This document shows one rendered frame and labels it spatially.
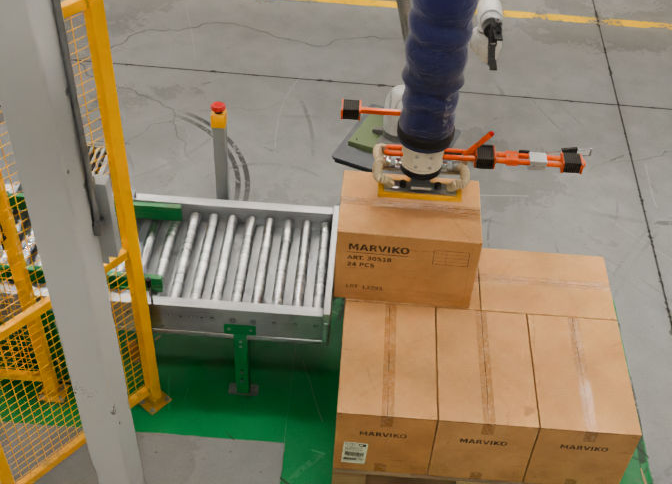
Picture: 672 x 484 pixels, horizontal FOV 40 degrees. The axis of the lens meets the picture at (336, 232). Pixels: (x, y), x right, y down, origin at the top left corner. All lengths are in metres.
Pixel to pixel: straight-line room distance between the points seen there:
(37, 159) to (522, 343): 2.27
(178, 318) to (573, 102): 3.40
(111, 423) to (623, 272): 2.99
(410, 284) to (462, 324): 0.28
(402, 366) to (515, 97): 2.96
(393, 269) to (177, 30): 3.45
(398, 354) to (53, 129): 1.94
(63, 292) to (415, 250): 1.56
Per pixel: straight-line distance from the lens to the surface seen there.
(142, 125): 5.95
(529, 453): 3.90
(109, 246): 2.93
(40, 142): 2.50
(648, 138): 6.27
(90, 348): 3.06
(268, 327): 4.00
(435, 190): 3.72
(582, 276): 4.36
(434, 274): 3.93
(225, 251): 4.25
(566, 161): 3.78
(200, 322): 4.03
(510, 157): 3.76
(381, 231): 3.78
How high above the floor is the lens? 3.53
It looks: 43 degrees down
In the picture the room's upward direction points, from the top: 3 degrees clockwise
